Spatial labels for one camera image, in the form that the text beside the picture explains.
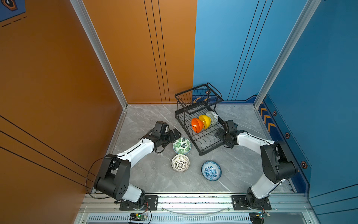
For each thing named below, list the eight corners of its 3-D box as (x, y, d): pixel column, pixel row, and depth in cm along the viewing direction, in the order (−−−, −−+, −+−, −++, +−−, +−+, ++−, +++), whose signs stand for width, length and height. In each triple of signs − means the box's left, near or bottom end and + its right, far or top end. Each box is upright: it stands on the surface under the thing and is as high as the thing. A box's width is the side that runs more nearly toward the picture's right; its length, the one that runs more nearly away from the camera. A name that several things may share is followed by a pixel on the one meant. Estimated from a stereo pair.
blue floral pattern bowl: (202, 181, 82) (203, 179, 79) (200, 163, 89) (201, 160, 86) (221, 181, 82) (222, 179, 79) (218, 163, 89) (219, 160, 85)
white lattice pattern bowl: (171, 172, 86) (170, 169, 82) (172, 157, 92) (171, 154, 88) (190, 171, 85) (190, 169, 82) (189, 157, 92) (190, 154, 88)
